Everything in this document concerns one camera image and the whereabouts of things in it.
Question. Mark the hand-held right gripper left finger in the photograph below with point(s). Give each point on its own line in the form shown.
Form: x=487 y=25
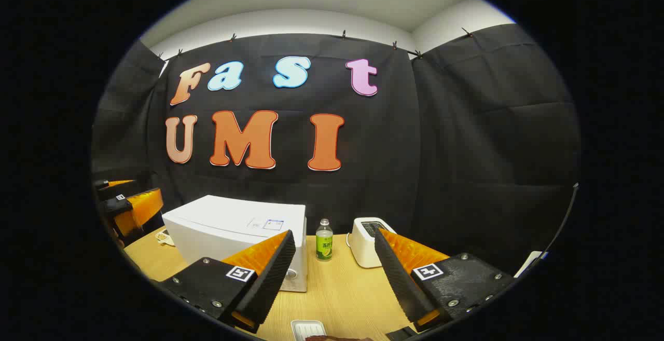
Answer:
x=270 y=278

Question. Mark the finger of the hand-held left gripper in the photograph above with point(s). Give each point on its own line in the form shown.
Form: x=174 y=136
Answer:
x=122 y=182
x=142 y=206

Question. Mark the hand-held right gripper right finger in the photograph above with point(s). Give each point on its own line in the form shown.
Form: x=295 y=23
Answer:
x=399 y=278

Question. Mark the white microwave oven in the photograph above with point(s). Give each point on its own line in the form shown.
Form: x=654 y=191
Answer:
x=223 y=221

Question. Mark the brown meat piece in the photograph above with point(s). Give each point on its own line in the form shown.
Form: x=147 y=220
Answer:
x=332 y=339

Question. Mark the white toaster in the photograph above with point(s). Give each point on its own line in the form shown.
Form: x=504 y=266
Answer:
x=363 y=247

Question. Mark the small black block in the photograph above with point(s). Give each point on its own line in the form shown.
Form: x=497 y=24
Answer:
x=399 y=335

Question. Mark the green label drink bottle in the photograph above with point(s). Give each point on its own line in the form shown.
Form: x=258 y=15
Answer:
x=324 y=245

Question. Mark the white flat object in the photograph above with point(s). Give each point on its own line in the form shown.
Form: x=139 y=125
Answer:
x=529 y=263

